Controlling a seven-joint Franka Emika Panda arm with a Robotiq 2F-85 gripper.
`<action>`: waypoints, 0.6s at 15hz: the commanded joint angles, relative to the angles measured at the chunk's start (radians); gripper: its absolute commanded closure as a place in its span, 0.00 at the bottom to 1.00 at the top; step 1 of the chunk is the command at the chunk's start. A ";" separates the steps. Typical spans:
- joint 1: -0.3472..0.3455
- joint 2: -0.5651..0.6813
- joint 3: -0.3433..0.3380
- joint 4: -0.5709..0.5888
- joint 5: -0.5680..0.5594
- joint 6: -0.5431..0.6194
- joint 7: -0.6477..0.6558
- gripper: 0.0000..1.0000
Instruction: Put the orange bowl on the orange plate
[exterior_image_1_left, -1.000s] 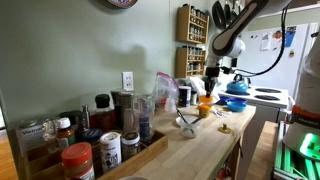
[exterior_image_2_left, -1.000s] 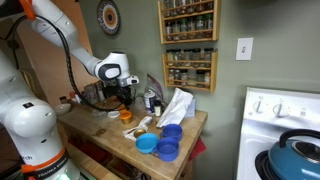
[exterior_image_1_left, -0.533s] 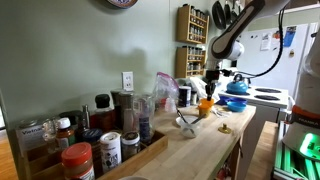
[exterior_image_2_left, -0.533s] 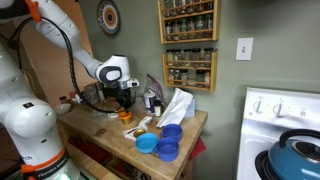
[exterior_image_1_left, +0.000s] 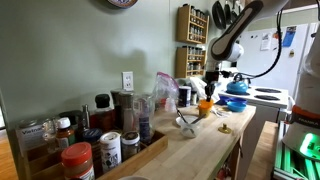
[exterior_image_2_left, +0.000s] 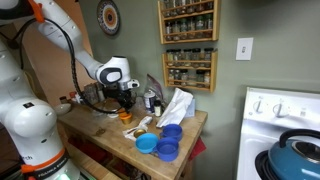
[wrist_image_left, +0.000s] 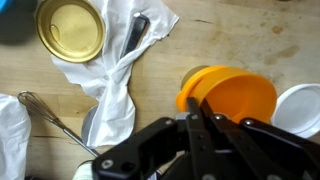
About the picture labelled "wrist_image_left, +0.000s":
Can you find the white crumpled cloth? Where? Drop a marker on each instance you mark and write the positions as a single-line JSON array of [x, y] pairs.
[[13, 140]]

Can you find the large orange plastic bowl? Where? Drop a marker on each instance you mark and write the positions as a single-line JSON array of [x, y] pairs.
[[182, 100]]

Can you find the small orange bowl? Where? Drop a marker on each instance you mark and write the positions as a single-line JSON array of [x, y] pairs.
[[243, 96]]

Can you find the knotted white cloth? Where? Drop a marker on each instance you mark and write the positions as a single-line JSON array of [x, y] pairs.
[[113, 83]]

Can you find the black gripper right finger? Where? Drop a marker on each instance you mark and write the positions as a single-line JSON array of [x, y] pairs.
[[263, 146]]

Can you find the gold metal lid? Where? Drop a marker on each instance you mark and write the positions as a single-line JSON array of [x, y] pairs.
[[71, 30]]

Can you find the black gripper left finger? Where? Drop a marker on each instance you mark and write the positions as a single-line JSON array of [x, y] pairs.
[[140, 146]]

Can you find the metal whisk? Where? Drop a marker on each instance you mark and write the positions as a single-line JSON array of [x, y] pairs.
[[40, 108]]

